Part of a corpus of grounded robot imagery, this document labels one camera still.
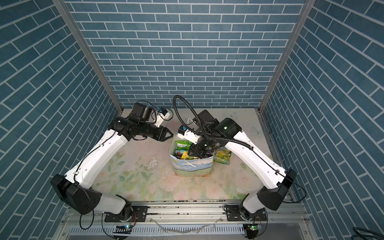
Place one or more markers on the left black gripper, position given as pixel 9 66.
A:
pixel 162 132

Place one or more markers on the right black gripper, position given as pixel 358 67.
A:
pixel 197 153

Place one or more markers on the floral paper gift bag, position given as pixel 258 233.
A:
pixel 190 168

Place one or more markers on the green Fox's Spring Tea candy bag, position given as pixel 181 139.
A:
pixel 222 156

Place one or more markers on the yellow-green snack packet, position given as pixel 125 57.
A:
pixel 183 155

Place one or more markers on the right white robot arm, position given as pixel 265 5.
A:
pixel 211 134

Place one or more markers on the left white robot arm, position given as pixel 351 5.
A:
pixel 75 187

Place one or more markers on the green snack packet in bag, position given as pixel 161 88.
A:
pixel 183 145

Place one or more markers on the floral table mat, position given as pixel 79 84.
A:
pixel 143 171

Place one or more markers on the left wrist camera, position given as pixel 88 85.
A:
pixel 162 114

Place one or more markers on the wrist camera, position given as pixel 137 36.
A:
pixel 162 114
pixel 188 135

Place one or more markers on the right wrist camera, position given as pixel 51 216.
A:
pixel 188 135

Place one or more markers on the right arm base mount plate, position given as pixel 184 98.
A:
pixel 235 213

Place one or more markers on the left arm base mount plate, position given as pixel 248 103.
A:
pixel 130 214

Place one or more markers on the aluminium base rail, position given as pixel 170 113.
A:
pixel 201 220

